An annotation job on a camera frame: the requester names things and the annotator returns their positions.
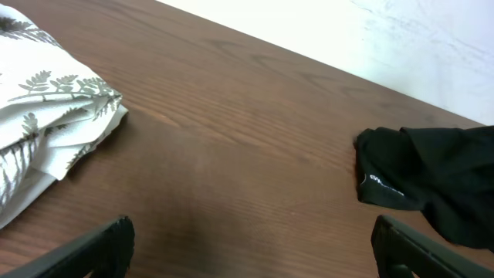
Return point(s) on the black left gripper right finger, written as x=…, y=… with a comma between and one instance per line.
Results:
x=400, y=251

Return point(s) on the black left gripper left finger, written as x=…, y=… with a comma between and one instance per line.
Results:
x=103, y=252

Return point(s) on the black t-shirt with logo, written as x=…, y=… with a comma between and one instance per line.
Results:
x=444, y=173

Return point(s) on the white fern-print cloth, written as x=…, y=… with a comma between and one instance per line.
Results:
x=54, y=111

